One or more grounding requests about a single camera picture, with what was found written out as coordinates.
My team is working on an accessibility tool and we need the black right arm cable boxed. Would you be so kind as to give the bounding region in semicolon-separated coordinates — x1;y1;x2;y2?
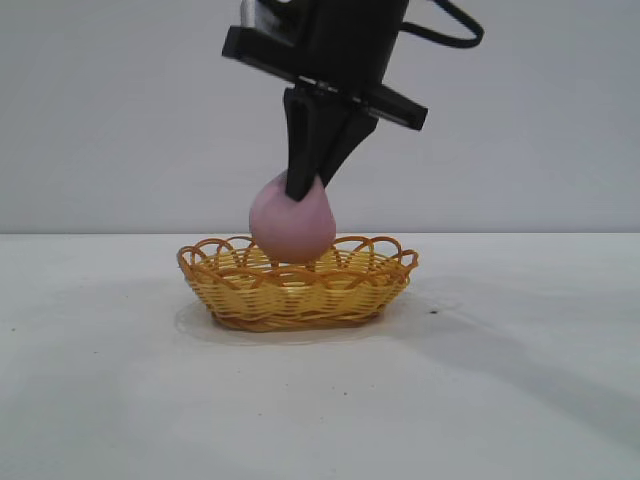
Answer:
398;0;486;52

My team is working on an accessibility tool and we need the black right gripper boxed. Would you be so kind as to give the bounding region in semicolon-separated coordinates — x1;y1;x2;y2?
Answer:
220;0;430;203

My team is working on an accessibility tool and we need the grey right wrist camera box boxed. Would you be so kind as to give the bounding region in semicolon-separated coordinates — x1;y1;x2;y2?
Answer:
238;0;312;49

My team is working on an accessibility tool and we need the yellow woven plastic basket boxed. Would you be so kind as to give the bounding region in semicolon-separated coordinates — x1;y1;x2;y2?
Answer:
175;234;421;333

